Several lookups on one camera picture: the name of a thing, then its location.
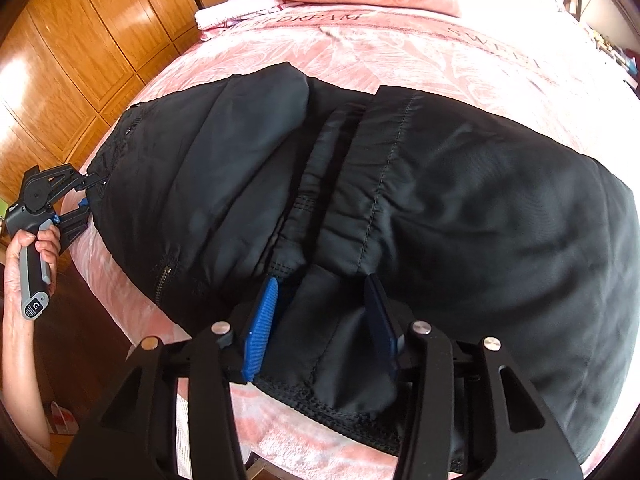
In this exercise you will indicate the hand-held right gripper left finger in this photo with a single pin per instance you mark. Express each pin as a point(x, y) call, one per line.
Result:
point(260, 330)

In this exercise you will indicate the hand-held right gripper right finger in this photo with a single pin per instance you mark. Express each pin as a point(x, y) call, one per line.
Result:
point(385, 330)

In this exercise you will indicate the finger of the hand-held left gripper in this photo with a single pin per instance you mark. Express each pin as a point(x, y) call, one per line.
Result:
point(75, 222)
point(75, 180)

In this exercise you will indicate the black padded pants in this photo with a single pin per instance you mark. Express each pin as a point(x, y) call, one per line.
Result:
point(475, 210)

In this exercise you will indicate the person's left forearm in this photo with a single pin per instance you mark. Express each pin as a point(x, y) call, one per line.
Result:
point(17, 385)

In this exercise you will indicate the person's left hand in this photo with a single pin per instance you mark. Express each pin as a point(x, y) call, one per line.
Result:
point(12, 280)

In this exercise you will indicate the wooden wardrobe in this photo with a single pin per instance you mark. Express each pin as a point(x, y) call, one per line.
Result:
point(100, 35)

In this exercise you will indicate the red white object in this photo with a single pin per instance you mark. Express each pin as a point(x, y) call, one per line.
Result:
point(60, 416)

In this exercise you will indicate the white pink folded cloth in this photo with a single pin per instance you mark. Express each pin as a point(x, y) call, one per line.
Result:
point(225, 15)

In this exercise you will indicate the pink printed bedspread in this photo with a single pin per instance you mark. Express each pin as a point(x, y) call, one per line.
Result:
point(450, 55)

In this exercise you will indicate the bedside clutter pile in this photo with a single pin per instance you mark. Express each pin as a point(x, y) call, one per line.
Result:
point(610, 47)

